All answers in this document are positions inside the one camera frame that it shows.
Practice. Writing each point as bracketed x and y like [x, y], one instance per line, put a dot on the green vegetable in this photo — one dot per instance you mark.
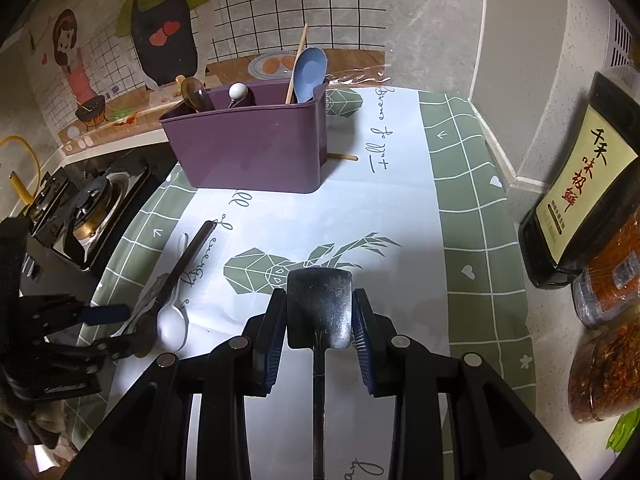
[625, 432]

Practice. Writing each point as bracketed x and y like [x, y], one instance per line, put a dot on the dark sauce bottle yellow label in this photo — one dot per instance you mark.
[580, 185]

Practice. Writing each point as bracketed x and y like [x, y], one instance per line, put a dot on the cartoon kitchen wall sticker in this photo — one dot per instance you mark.
[75, 60]

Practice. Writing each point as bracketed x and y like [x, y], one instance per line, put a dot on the white ventilation grille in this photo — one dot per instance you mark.
[620, 45]

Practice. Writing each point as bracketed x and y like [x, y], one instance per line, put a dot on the white spoon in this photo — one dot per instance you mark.
[171, 325]

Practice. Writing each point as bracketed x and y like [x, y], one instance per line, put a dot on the black gas stove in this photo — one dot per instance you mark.
[90, 210]

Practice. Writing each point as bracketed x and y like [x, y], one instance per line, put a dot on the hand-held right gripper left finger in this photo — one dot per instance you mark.
[270, 340]

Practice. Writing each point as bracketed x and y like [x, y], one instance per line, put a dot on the metal spatula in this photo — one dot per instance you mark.
[320, 305]

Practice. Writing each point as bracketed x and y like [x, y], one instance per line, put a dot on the metal spoon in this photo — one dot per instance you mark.
[195, 94]
[187, 255]

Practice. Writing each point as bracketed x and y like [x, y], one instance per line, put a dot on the purple utensil holder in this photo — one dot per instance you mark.
[240, 145]

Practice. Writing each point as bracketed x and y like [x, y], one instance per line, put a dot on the blue spoon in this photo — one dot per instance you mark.
[309, 72]

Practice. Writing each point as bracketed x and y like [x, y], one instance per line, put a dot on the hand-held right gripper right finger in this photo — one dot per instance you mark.
[359, 340]

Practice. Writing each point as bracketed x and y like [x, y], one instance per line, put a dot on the green checked table mat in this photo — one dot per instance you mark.
[465, 210]

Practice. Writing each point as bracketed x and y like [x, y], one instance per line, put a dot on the wooden chopstick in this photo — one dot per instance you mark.
[345, 156]
[298, 60]

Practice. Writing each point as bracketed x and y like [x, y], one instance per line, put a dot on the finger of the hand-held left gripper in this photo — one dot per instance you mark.
[120, 347]
[105, 314]

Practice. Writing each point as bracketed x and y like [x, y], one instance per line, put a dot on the chili sauce jar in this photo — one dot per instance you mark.
[615, 280]
[605, 380]

